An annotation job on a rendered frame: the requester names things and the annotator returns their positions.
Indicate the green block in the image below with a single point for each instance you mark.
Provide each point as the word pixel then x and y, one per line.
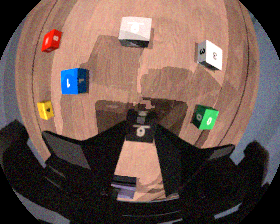
pixel 205 117

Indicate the blue block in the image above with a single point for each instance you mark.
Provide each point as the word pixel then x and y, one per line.
pixel 73 81

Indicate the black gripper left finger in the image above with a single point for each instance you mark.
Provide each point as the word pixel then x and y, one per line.
pixel 98 155

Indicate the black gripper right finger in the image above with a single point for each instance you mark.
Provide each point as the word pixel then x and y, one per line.
pixel 180 161

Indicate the yellow block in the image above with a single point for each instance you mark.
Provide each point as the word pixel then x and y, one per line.
pixel 45 109

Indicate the red block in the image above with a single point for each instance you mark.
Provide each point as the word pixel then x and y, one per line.
pixel 51 41

